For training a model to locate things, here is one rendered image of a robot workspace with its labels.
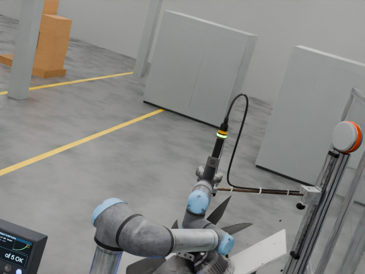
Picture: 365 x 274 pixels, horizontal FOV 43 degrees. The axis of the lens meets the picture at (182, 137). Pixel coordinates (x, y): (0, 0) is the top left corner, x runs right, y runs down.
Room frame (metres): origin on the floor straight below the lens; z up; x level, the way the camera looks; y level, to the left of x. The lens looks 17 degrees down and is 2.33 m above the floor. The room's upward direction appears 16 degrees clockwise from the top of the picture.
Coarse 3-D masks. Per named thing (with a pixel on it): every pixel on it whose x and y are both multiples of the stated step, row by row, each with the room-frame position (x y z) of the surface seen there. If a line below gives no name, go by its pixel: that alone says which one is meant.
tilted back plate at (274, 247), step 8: (280, 232) 2.15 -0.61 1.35; (264, 240) 2.16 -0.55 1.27; (272, 240) 2.11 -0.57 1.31; (280, 240) 2.06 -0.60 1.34; (248, 248) 2.17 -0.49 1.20; (256, 248) 2.11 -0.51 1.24; (264, 248) 2.07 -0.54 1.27; (272, 248) 2.02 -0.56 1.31; (280, 248) 1.98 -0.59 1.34; (232, 256) 2.18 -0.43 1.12; (240, 256) 2.13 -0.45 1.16; (248, 256) 2.08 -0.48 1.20; (256, 256) 2.03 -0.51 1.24; (264, 256) 1.99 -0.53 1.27; (272, 256) 1.95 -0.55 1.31; (280, 256) 1.91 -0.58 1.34; (240, 264) 2.04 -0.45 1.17; (248, 264) 1.99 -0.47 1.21; (256, 264) 1.95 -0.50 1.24; (264, 264) 1.91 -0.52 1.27; (240, 272) 1.96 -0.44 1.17; (248, 272) 1.92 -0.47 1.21
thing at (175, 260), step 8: (176, 256) 1.91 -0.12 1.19; (168, 264) 1.85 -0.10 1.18; (176, 264) 1.85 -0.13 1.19; (184, 264) 1.86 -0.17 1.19; (192, 264) 1.89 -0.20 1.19; (160, 272) 1.78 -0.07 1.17; (168, 272) 1.78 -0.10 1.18; (176, 272) 1.78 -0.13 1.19; (184, 272) 1.79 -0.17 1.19; (192, 272) 1.81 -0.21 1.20
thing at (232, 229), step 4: (236, 224) 1.88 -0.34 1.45; (240, 224) 1.90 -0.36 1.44; (244, 224) 1.94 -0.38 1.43; (248, 224) 1.96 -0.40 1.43; (252, 224) 1.98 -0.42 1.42; (224, 228) 1.90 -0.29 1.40; (228, 228) 1.92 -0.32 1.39; (232, 228) 1.95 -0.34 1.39; (236, 228) 1.96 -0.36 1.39; (240, 228) 1.98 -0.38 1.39; (244, 228) 1.99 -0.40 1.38; (228, 232) 1.98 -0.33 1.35; (232, 232) 1.99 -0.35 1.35; (236, 232) 2.00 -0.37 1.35
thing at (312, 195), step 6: (300, 186) 2.25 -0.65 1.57; (306, 186) 2.26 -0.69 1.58; (312, 186) 2.29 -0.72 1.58; (300, 192) 2.24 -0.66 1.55; (306, 192) 2.21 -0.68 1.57; (312, 192) 2.20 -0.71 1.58; (318, 192) 2.22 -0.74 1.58; (300, 198) 2.23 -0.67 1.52; (306, 198) 2.19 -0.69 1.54; (312, 198) 2.21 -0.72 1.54; (318, 198) 2.23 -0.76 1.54
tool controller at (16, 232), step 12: (0, 228) 1.65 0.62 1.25; (12, 228) 1.68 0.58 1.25; (24, 228) 1.73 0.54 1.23; (0, 240) 1.63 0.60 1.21; (12, 240) 1.63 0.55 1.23; (24, 240) 1.63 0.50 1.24; (36, 240) 1.63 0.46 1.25; (12, 252) 1.62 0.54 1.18; (24, 252) 1.62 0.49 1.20; (36, 252) 1.64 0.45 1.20; (0, 264) 1.61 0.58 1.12; (12, 264) 1.61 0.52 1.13; (24, 264) 1.60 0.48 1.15; (36, 264) 1.66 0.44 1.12
